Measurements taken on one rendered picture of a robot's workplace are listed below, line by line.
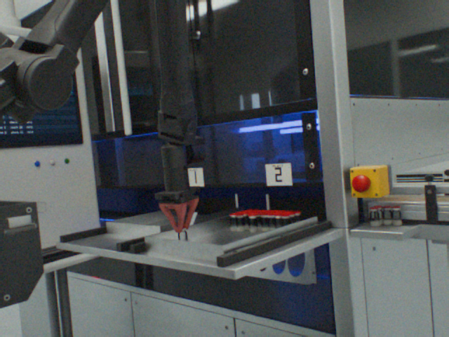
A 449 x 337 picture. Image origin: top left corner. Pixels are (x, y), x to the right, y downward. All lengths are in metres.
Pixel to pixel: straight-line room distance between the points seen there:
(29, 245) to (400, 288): 1.05
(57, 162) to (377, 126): 1.11
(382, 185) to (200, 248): 0.45
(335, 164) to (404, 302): 0.53
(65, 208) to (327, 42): 1.11
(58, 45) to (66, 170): 1.10
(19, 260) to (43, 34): 0.36
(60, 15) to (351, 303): 0.91
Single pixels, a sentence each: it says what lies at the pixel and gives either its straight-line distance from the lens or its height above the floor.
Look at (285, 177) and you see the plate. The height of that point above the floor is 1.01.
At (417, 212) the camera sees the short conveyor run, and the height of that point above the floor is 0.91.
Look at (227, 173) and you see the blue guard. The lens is 1.39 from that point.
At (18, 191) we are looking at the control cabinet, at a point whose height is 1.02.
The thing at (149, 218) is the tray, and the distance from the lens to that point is 1.54.
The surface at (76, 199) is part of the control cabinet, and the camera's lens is 1.82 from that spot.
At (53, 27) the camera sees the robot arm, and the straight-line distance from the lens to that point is 0.77.
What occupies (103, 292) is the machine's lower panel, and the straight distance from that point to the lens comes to 2.08.
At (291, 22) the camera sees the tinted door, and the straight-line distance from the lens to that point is 1.27.
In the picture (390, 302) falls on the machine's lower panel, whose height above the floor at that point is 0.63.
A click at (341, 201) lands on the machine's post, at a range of 1.18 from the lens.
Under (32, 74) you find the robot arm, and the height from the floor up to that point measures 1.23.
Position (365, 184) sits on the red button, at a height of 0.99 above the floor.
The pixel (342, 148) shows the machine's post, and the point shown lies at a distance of 1.17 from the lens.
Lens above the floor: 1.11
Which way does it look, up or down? 3 degrees down
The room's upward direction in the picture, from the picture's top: 5 degrees counter-clockwise
